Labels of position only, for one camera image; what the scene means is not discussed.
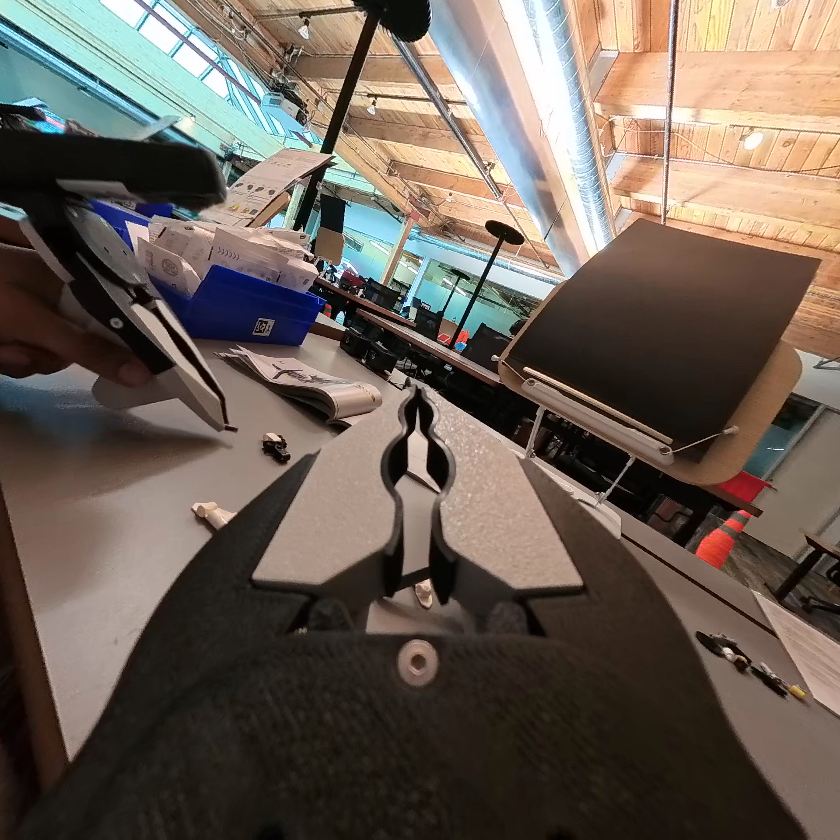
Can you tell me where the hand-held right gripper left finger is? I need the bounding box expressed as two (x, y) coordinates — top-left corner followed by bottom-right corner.
(251, 386), (421, 601)

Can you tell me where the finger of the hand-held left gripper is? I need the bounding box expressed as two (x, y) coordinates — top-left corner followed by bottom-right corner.
(128, 297), (231, 434)

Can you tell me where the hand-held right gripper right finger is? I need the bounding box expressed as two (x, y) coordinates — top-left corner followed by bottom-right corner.
(419, 387), (585, 609)

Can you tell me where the lego instruction booklet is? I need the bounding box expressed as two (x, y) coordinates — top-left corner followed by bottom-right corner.
(215, 346), (383, 429)

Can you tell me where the small lego subassembly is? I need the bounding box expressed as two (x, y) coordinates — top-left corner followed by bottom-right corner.
(696, 630), (808, 700)

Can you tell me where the person's left hand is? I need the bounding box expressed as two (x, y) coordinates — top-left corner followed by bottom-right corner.
(0, 217), (156, 389)

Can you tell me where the blue plastic bin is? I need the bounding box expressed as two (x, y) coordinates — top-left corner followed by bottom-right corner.
(88, 197), (327, 347)

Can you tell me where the stack of white paper bags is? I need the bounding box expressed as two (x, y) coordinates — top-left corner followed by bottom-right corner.
(125, 147), (336, 296)

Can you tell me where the silver laptop stand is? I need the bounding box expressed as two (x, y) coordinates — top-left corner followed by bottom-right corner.
(521, 367), (739, 536)

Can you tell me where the black charger dock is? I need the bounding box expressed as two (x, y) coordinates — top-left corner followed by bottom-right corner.
(341, 325), (401, 371)

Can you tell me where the orange traffic cone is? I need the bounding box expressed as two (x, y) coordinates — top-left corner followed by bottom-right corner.
(694, 508), (752, 571)

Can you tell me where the black screen on tan board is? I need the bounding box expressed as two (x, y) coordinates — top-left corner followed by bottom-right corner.
(315, 193), (347, 266)

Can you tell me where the black floor lamp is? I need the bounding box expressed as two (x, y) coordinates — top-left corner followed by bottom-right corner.
(459, 220), (526, 342)
(292, 0), (434, 231)

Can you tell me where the tablet on white stand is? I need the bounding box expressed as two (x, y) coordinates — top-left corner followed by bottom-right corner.
(497, 218), (821, 487)

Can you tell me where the printed white paper sheet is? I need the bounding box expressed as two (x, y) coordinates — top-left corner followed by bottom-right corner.
(755, 591), (840, 716)

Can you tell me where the silver ventilation duct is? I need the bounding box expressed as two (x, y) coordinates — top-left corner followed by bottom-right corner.
(427, 0), (618, 277)

